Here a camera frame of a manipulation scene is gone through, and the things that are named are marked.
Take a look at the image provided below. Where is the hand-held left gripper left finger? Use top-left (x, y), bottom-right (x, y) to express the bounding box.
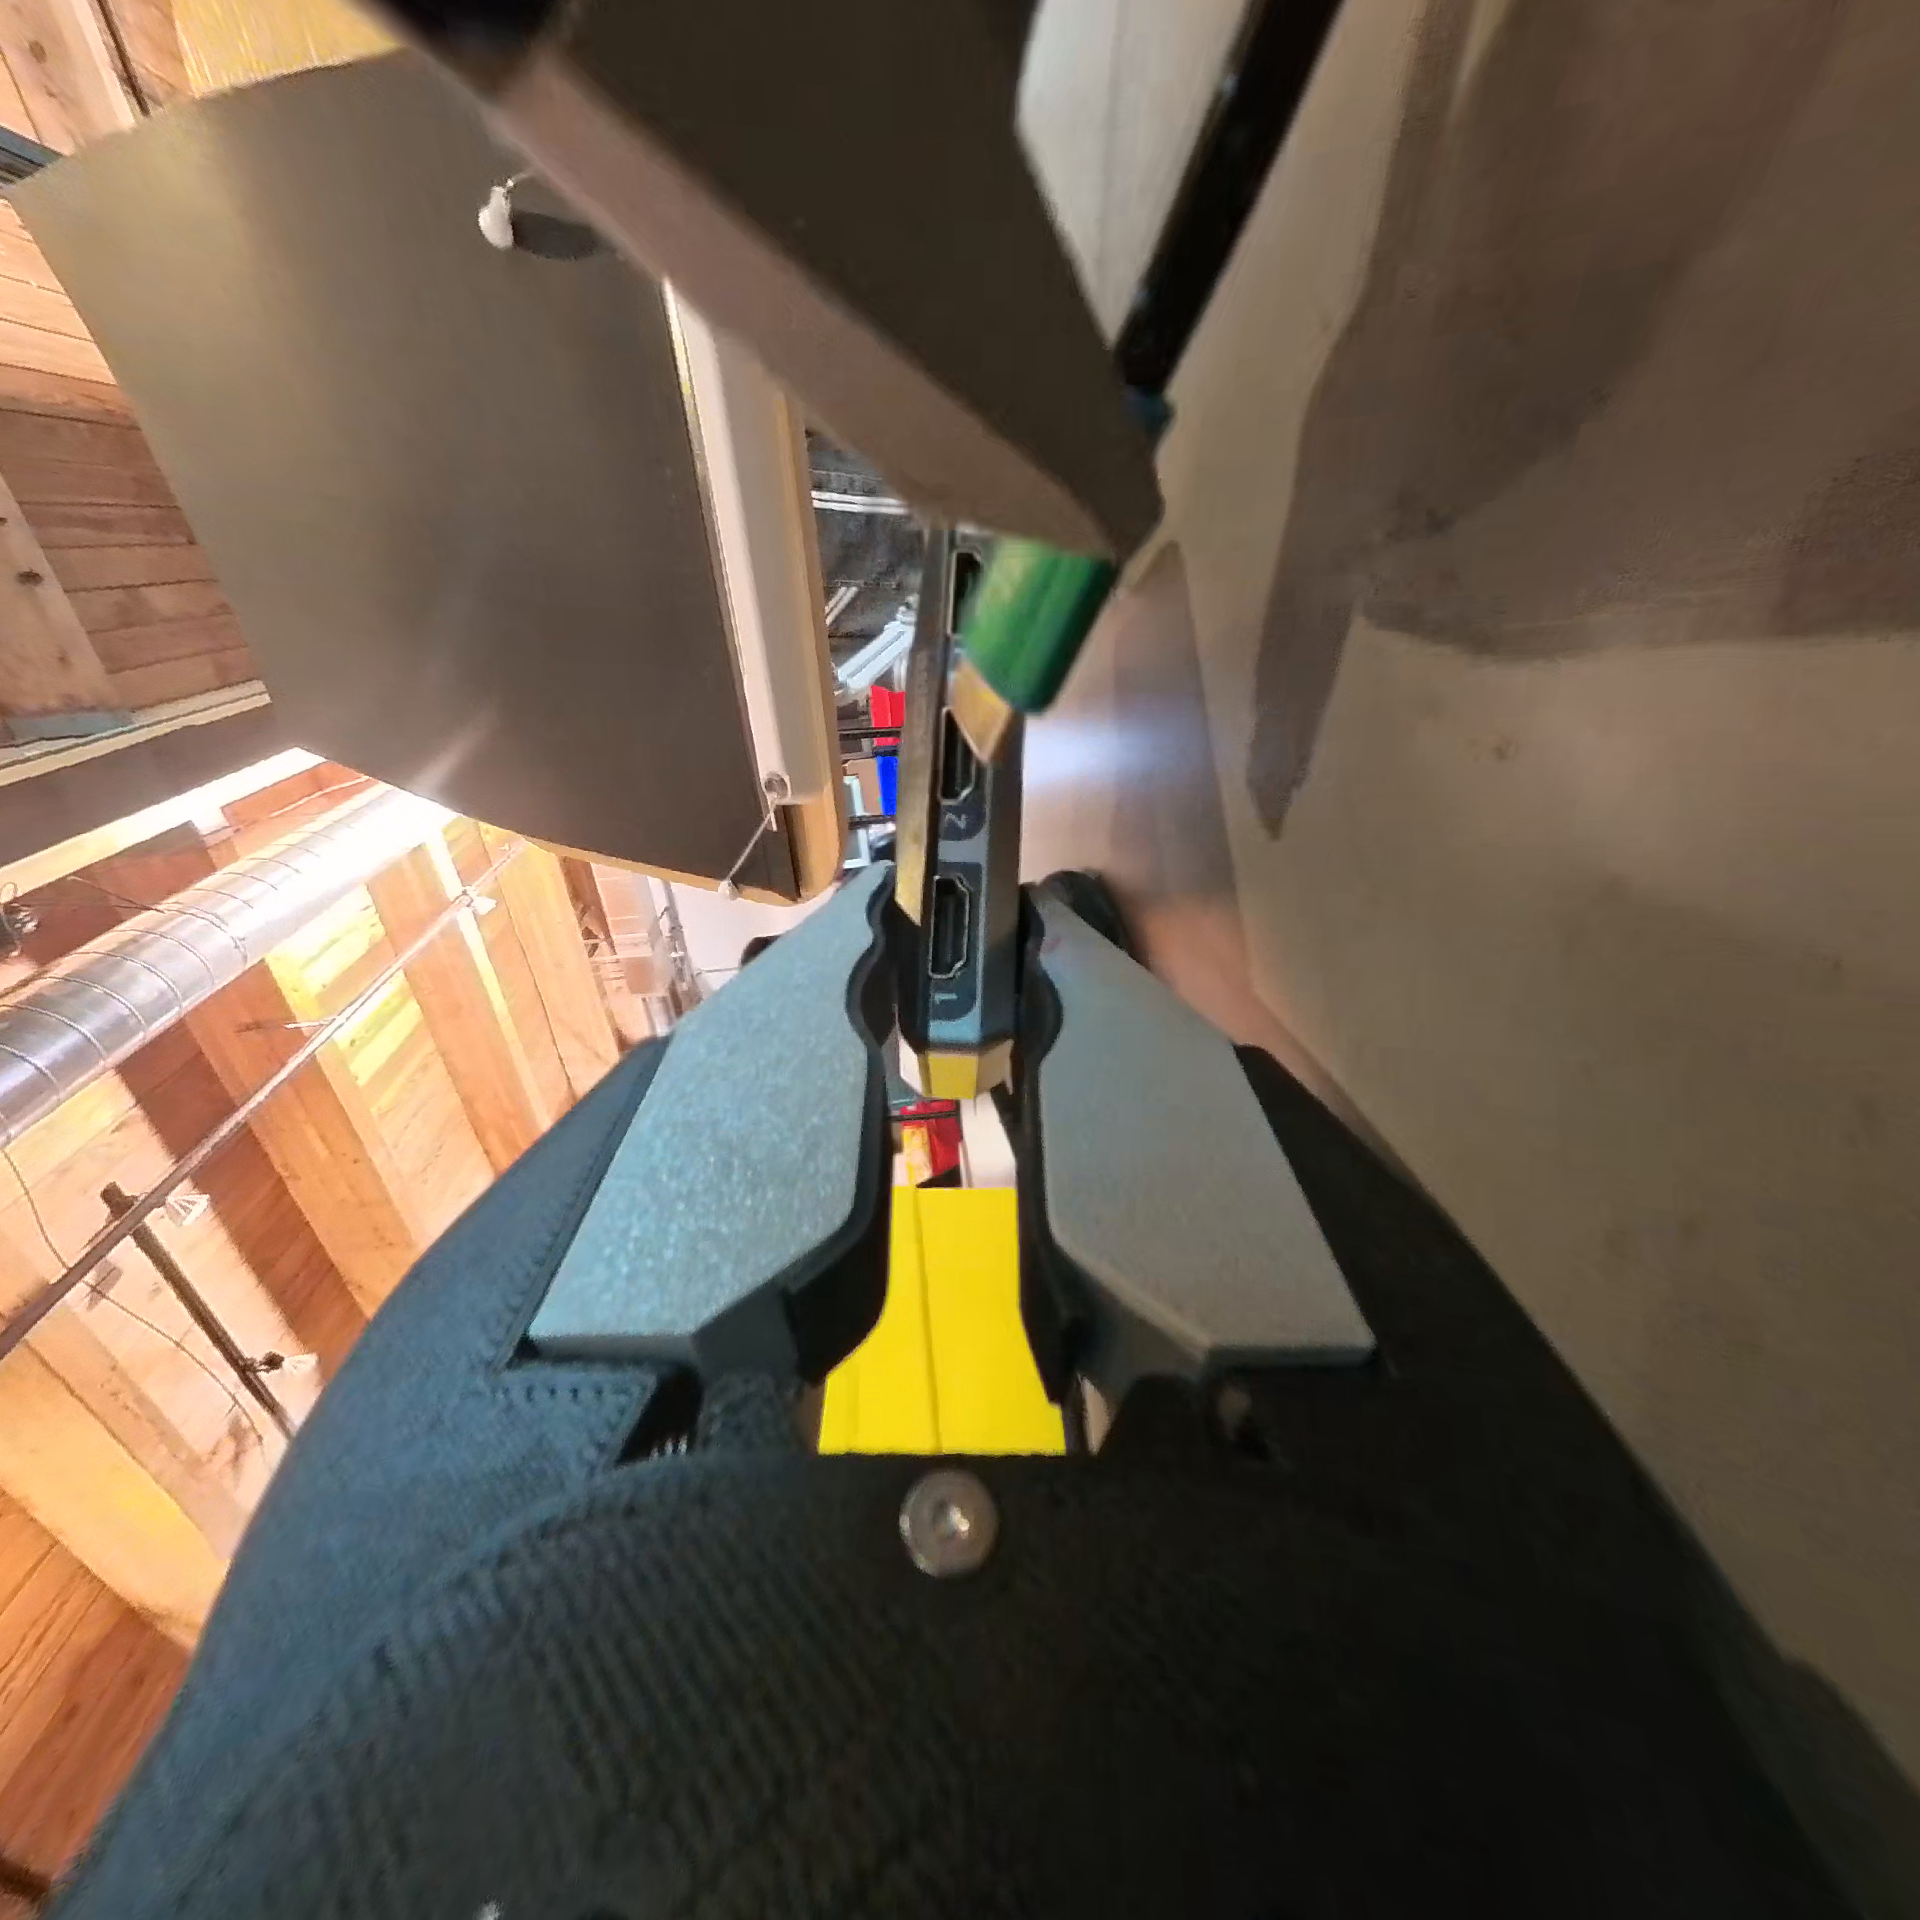
top-left (527, 863), bottom-right (902, 1383)

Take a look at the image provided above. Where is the black HDMI switch hub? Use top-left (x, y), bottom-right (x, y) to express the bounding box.
top-left (892, 525), bottom-right (1150, 1104)

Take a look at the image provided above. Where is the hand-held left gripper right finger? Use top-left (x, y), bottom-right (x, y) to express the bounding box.
top-left (1019, 885), bottom-right (1377, 1409)

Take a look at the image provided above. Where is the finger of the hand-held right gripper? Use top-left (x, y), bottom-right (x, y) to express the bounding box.
top-left (373, 0), bottom-right (1167, 565)
top-left (1019, 0), bottom-right (1253, 349)

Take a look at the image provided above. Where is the silver air duct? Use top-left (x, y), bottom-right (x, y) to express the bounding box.
top-left (0, 794), bottom-right (438, 1150)

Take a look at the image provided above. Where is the yellow plastic bin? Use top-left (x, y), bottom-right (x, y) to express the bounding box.
top-left (815, 1184), bottom-right (1070, 1458)

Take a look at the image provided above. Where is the green plug braided hdmi cable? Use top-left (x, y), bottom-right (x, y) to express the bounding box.
top-left (943, 0), bottom-right (1344, 768)

